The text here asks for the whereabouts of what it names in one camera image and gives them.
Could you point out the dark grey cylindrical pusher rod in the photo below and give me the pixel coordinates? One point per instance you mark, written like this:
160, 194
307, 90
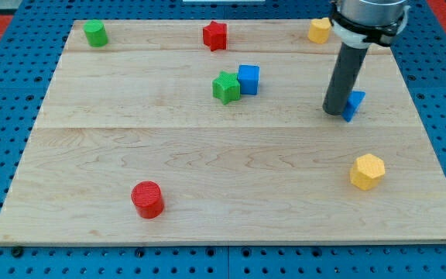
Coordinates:
344, 76

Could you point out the yellow hexagon block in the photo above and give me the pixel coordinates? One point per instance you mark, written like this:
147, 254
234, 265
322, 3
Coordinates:
367, 171

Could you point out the blue triangle block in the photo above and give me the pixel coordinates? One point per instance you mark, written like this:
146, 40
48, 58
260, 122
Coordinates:
352, 105

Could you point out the yellow heart block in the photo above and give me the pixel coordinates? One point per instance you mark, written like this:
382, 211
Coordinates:
319, 30

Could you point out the blue cube block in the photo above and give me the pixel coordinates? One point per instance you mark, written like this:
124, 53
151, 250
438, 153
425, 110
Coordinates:
248, 78

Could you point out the green star block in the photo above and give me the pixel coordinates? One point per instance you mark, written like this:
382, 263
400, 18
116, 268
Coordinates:
226, 87

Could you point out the red star block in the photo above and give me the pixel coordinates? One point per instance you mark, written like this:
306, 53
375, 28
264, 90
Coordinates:
215, 36

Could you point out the light wooden board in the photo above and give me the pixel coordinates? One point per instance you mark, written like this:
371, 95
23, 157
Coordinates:
268, 169

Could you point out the red cylinder block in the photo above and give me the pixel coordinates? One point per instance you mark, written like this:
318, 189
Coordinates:
148, 200

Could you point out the green cylinder block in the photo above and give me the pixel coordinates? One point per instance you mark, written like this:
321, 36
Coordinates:
95, 33

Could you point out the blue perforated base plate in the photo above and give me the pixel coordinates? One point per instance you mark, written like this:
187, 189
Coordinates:
29, 51

